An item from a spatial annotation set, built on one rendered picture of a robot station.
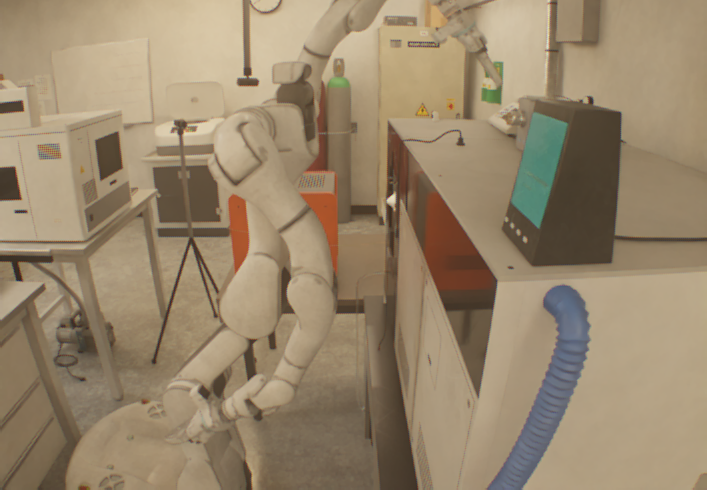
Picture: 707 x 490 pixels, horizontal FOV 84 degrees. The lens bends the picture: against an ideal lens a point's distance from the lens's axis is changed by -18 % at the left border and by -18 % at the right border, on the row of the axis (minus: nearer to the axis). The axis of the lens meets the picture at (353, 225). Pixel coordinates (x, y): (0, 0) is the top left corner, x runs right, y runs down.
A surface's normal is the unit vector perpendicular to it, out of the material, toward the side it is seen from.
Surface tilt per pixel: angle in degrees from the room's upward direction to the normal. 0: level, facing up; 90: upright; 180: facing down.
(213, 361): 90
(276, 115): 89
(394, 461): 0
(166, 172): 90
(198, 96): 105
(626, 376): 90
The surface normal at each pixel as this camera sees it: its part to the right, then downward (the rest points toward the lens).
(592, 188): 0.02, 0.32
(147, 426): -0.11, 0.06
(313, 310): -0.05, 0.52
